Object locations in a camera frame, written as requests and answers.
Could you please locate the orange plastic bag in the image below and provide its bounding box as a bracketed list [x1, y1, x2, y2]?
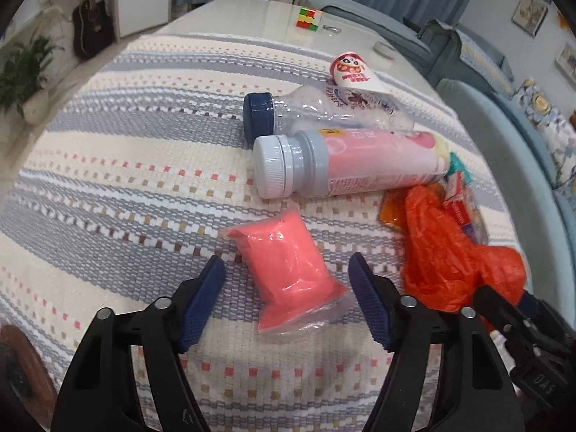
[402, 185, 527, 313]

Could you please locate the pink bottle grey cap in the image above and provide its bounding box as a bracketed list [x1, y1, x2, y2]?
[253, 129, 450, 199]

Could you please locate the pink foam packet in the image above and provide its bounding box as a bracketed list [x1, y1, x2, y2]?
[226, 210, 354, 338]

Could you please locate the round glass ashtray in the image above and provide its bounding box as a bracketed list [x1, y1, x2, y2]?
[373, 41, 397, 60]

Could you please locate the clear bottle blue cap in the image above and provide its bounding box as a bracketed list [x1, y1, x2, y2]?
[243, 85, 414, 143]

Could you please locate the small metal key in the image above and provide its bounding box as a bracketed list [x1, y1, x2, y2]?
[322, 24, 342, 36]

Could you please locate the black guitar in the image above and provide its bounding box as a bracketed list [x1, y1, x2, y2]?
[72, 0, 115, 60]

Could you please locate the green potted plant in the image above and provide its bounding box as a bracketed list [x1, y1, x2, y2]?
[1, 34, 60, 126]

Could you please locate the orange snack wrapper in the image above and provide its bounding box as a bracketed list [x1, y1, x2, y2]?
[378, 171, 488, 245]

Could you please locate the colourful puzzle cube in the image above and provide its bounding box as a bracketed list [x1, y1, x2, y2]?
[295, 7, 323, 32]

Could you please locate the red white paper cup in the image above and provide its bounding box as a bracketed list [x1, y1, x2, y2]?
[330, 52, 391, 95]

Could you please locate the floral long cushion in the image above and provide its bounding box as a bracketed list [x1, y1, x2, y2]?
[512, 79, 575, 186]

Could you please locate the blue chaise ottoman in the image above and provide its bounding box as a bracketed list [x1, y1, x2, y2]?
[299, 0, 432, 75]

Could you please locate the teal small wrapper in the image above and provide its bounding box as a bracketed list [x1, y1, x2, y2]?
[447, 152, 473, 185]

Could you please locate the white coffee table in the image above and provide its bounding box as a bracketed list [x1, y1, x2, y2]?
[159, 0, 436, 96]

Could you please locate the blue fabric sofa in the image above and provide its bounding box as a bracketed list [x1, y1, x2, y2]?
[418, 19, 575, 323]

